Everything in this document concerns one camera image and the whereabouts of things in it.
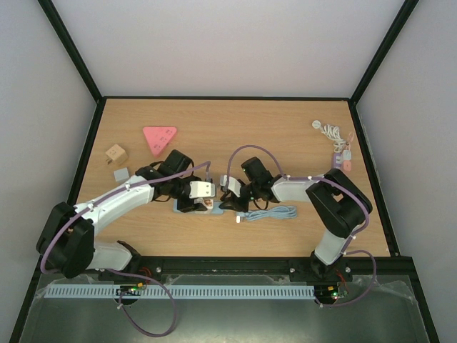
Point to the light blue cable duct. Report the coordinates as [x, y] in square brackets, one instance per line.
[107, 291]

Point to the pink plug on purple strip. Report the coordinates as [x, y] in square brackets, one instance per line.
[347, 165]

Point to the white 66W USB charger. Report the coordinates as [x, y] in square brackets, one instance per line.
[121, 175]

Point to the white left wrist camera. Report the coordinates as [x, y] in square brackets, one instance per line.
[201, 189]

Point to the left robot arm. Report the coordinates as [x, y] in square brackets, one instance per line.
[68, 243]

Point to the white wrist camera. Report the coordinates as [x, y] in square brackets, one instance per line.
[201, 189]
[230, 184]

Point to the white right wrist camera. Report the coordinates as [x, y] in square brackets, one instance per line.
[230, 184]

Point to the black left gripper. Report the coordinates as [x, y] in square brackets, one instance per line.
[191, 206]

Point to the white cube plug red pattern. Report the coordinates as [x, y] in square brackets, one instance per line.
[208, 204]

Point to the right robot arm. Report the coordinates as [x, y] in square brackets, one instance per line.
[342, 207]

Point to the white plug on purple strip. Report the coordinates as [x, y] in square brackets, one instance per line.
[346, 155]

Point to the light blue power strip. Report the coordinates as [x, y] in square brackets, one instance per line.
[215, 211]

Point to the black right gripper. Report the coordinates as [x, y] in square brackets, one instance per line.
[233, 199]

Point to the beige dragon cube plug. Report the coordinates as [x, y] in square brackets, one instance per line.
[116, 155]

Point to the pink triangular power strip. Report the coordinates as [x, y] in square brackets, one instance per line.
[159, 137]

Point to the purple power strip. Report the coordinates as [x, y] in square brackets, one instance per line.
[337, 160]

